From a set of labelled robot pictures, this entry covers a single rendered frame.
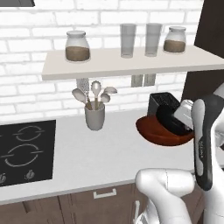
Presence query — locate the black toaster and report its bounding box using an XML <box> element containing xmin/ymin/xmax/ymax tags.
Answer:
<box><xmin>147</xmin><ymin>92</ymin><xmax>182</xmax><ymax>118</ymax></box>

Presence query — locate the large brown bowl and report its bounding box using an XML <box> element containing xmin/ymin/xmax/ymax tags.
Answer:
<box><xmin>135</xmin><ymin>115</ymin><xmax>195</xmax><ymax>147</ymax></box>

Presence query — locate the pale wooden-handled spoon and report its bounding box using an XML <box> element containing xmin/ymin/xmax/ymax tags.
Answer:
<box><xmin>71</xmin><ymin>87</ymin><xmax>92</xmax><ymax>111</ymax></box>
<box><xmin>102</xmin><ymin>86</ymin><xmax>118</xmax><ymax>96</ymax></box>
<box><xmin>98</xmin><ymin>93</ymin><xmax>112</xmax><ymax>109</ymax></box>

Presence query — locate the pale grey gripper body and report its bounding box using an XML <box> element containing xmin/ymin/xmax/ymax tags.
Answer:
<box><xmin>173</xmin><ymin>99</ymin><xmax>195</xmax><ymax>130</ymax></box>

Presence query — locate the dark range hood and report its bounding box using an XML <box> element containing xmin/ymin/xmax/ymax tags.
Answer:
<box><xmin>0</xmin><ymin>0</ymin><xmax>36</xmax><ymax>8</ymax></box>

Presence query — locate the glass jar with brown contents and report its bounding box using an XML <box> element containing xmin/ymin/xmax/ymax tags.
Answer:
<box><xmin>64</xmin><ymin>30</ymin><xmax>91</xmax><ymax>63</ymax></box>
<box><xmin>163</xmin><ymin>25</ymin><xmax>187</xmax><ymax>54</ymax></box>

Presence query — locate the black hob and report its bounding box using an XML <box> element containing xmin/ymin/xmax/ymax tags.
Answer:
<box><xmin>0</xmin><ymin>119</ymin><xmax>57</xmax><ymax>188</ymax></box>

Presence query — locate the dark brown tall cabinet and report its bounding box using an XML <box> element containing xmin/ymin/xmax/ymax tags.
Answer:
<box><xmin>180</xmin><ymin>0</ymin><xmax>224</xmax><ymax>102</ymax></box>

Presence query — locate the brown cupboard door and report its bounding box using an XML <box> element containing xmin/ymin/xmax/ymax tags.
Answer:
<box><xmin>132</xmin><ymin>182</ymin><xmax>151</xmax><ymax>224</ymax></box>
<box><xmin>0</xmin><ymin>194</ymin><xmax>66</xmax><ymax>224</ymax></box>

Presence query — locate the white wall shelf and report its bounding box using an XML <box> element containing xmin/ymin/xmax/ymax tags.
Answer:
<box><xmin>41</xmin><ymin>44</ymin><xmax>224</xmax><ymax>82</ymax></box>

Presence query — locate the clear drinking glass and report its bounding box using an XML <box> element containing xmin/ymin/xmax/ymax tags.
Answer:
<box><xmin>119</xmin><ymin>23</ymin><xmax>137</xmax><ymax>59</ymax></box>
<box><xmin>144</xmin><ymin>22</ymin><xmax>163</xmax><ymax>58</ymax></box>

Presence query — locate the grey wall outlet plate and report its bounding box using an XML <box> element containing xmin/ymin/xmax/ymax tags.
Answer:
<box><xmin>130</xmin><ymin>74</ymin><xmax>144</xmax><ymax>88</ymax></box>
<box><xmin>143</xmin><ymin>73</ymin><xmax>157</xmax><ymax>88</ymax></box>

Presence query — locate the grey perforated spatula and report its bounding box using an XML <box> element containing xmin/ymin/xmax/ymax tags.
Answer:
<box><xmin>75</xmin><ymin>78</ymin><xmax>91</xmax><ymax>102</ymax></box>

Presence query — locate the pale slotted spoon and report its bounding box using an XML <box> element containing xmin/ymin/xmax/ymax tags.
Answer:
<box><xmin>90</xmin><ymin>80</ymin><xmax>102</xmax><ymax>109</ymax></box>

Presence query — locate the grey utensil pot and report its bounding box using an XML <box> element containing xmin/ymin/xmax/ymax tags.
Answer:
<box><xmin>84</xmin><ymin>101</ymin><xmax>106</xmax><ymax>131</ymax></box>

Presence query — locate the white drawer handle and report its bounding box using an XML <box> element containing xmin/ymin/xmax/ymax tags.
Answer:
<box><xmin>93</xmin><ymin>187</ymin><xmax>118</xmax><ymax>200</ymax></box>

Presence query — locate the white cupboard door handle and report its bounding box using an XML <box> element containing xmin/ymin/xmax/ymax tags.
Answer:
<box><xmin>133</xmin><ymin>199</ymin><xmax>141</xmax><ymax>223</ymax></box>

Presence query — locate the brown drawer front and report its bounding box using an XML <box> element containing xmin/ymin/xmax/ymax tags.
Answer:
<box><xmin>58</xmin><ymin>183</ymin><xmax>137</xmax><ymax>224</ymax></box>

